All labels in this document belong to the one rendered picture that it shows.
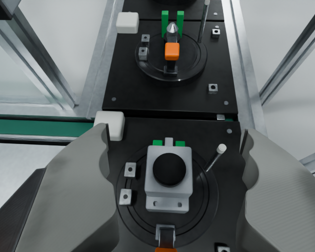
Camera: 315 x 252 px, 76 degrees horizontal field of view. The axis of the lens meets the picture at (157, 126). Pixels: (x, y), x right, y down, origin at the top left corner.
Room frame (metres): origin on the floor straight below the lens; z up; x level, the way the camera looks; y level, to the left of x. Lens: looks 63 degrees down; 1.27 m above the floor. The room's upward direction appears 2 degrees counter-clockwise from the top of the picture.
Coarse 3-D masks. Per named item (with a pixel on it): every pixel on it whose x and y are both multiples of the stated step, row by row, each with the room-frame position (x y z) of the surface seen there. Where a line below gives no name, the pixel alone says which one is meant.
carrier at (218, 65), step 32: (128, 32) 0.38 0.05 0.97; (160, 32) 0.36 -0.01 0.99; (192, 32) 0.38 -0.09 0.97; (224, 32) 0.37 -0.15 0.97; (128, 64) 0.29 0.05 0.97; (160, 64) 0.27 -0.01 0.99; (192, 64) 0.27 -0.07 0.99; (224, 64) 0.28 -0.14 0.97; (128, 96) 0.22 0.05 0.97; (160, 96) 0.21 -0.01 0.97; (192, 96) 0.21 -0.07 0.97; (224, 96) 0.21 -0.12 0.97
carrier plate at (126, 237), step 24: (144, 120) 0.16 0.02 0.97; (168, 120) 0.16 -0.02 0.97; (192, 120) 0.16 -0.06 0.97; (216, 120) 0.16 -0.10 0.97; (120, 144) 0.12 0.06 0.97; (144, 144) 0.12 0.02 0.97; (192, 144) 0.12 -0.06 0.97; (216, 144) 0.12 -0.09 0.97; (120, 168) 0.08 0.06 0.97; (216, 168) 0.08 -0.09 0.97; (240, 168) 0.08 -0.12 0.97; (240, 192) 0.04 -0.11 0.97; (216, 216) 0.01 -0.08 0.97; (120, 240) -0.01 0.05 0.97; (216, 240) -0.02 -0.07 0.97
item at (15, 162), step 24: (0, 120) 0.19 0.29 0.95; (24, 120) 0.19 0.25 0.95; (48, 120) 0.19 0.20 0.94; (72, 120) 0.18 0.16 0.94; (0, 144) 0.15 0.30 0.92; (24, 144) 0.15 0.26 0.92; (48, 144) 0.16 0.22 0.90; (0, 168) 0.11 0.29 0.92; (24, 168) 0.11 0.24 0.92; (0, 192) 0.07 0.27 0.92
